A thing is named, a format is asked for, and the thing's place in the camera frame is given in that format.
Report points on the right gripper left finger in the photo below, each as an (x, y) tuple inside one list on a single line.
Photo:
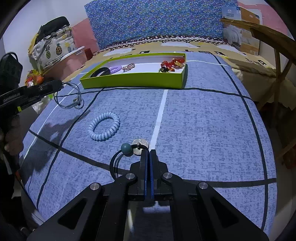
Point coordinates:
[(137, 179)]

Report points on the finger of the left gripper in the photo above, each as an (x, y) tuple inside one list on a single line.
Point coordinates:
[(46, 88)]

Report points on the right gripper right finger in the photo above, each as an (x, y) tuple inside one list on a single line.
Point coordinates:
[(161, 189)]

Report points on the black tie with teal bead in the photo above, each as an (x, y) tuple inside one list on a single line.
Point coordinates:
[(128, 150)]

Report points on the black wrist band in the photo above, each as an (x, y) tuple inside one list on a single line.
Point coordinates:
[(101, 72)]

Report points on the gold chain hair clip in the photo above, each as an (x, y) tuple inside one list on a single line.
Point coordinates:
[(128, 67)]

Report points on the grey tie with gold flower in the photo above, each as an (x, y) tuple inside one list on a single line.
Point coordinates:
[(73, 99)]

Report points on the red knotted cord charm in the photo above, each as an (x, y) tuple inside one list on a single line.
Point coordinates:
[(178, 63)]

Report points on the person left hand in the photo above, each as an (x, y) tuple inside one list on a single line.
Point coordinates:
[(12, 139)]

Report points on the colourful snack bags pile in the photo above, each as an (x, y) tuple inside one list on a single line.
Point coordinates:
[(34, 77)]

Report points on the pink storage bin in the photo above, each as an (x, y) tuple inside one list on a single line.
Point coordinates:
[(69, 64)]

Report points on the pineapple print storage bag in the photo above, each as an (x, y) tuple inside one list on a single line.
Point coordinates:
[(52, 48)]

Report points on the black bag on top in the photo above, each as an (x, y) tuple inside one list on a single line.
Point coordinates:
[(52, 26)]

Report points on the blue patterned bed mat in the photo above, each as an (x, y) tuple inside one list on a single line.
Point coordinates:
[(209, 131)]

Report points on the green shallow tray box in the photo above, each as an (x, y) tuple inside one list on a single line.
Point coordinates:
[(146, 72)]

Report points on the blue floral headboard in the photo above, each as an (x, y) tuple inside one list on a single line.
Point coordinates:
[(120, 21)]

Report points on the beige cartoon bed sheet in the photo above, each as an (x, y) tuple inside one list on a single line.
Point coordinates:
[(173, 48)]

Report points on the cardboard bedding box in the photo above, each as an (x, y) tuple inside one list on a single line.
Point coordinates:
[(237, 37)]

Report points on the wooden side table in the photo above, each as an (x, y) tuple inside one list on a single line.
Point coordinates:
[(277, 107)]

